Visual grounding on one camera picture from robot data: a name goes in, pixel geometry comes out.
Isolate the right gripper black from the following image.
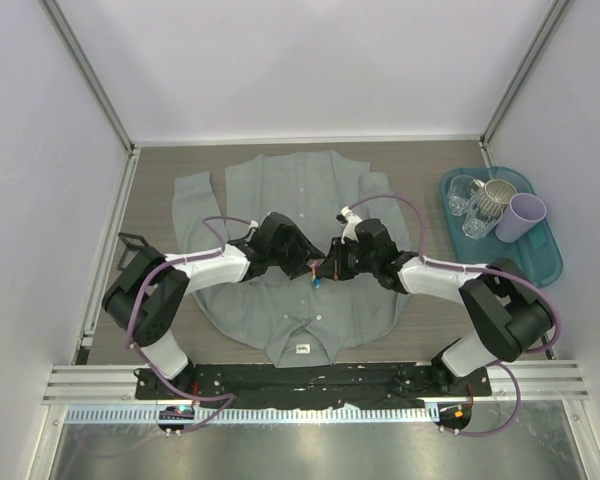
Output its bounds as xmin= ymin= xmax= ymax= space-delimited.
xmin=317 ymin=236 xmax=378 ymax=281

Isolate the colourful pompom flower brooch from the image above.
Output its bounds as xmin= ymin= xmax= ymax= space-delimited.
xmin=309 ymin=260 xmax=321 ymax=289

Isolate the grey button-up shirt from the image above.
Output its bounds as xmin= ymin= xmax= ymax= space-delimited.
xmin=193 ymin=151 xmax=411 ymax=368

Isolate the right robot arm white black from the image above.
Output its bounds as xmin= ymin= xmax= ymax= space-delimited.
xmin=316 ymin=212 xmax=558 ymax=395

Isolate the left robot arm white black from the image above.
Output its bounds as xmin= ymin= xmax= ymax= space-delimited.
xmin=102 ymin=212 xmax=325 ymax=399

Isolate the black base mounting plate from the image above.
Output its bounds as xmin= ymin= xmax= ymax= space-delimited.
xmin=133 ymin=362 xmax=494 ymax=409

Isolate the clear glass cup rear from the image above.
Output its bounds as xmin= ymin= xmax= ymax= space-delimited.
xmin=447 ymin=175 xmax=484 ymax=216

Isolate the clear glass cup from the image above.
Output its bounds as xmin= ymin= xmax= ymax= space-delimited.
xmin=462 ymin=196 xmax=503 ymax=240
xmin=447 ymin=175 xmax=484 ymax=216

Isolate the clear glass cup front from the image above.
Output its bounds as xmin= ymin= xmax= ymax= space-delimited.
xmin=462 ymin=196 xmax=503 ymax=240

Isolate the teal plastic tray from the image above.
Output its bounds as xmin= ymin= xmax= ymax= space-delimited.
xmin=439 ymin=166 xmax=565 ymax=290

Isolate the metal cup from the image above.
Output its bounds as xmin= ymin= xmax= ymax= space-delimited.
xmin=474 ymin=179 xmax=517 ymax=218

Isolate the lilac plastic cup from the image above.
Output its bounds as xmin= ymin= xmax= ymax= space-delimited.
xmin=495 ymin=193 xmax=547 ymax=243

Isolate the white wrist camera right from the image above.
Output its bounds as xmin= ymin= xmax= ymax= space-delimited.
xmin=336 ymin=207 xmax=363 ymax=244

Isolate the small black frame stand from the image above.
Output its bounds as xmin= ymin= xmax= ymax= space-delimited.
xmin=116 ymin=232 xmax=149 ymax=271

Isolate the slotted cable duct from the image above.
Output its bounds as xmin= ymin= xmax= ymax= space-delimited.
xmin=65 ymin=403 xmax=439 ymax=425

